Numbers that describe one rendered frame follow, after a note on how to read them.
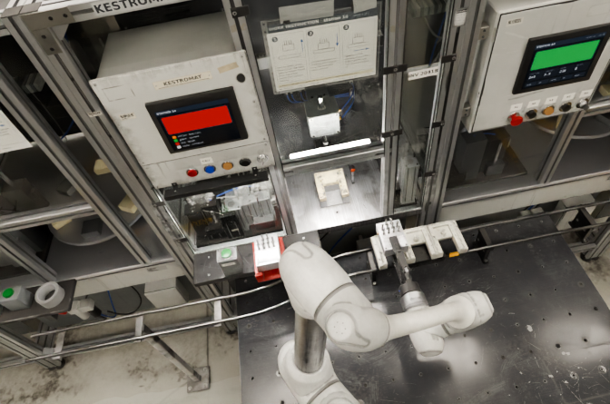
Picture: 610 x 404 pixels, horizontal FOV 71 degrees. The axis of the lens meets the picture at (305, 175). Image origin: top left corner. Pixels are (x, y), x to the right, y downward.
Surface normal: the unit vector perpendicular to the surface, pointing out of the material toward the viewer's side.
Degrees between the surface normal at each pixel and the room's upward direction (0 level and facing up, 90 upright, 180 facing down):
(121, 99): 90
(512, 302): 0
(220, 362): 0
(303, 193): 0
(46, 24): 90
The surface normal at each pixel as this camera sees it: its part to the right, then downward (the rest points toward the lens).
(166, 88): 0.15, 0.75
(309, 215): -0.12, -0.64
